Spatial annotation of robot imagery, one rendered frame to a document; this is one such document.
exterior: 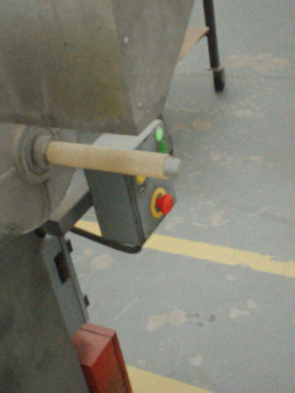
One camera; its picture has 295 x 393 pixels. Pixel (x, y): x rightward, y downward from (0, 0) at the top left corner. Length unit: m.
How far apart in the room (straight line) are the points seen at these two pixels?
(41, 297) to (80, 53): 0.75
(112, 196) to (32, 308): 0.27
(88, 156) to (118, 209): 0.35
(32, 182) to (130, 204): 0.29
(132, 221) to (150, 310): 1.26
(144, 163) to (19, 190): 0.20
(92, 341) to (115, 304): 1.00
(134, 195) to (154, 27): 0.58
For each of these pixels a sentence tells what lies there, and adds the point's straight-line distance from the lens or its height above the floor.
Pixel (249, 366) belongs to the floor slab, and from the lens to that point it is 2.13.
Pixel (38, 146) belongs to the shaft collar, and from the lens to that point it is 0.84.
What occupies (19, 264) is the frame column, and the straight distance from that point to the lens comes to 1.13.
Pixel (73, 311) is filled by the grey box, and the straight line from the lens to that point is 1.37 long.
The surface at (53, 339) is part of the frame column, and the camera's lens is 1.27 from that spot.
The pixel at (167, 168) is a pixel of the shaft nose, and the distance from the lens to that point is 0.74.
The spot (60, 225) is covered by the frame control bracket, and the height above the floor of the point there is 1.03.
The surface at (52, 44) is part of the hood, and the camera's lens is 0.55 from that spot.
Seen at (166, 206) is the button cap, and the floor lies 0.98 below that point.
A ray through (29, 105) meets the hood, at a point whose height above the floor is 1.41.
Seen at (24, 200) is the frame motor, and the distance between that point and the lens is 0.87.
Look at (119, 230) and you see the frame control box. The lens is 1.16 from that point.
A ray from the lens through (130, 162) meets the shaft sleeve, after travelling 0.76.
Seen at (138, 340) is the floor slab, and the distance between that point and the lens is 2.27.
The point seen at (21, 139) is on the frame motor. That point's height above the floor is 1.28.
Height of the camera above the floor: 1.63
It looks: 33 degrees down
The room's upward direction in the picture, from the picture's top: 11 degrees counter-clockwise
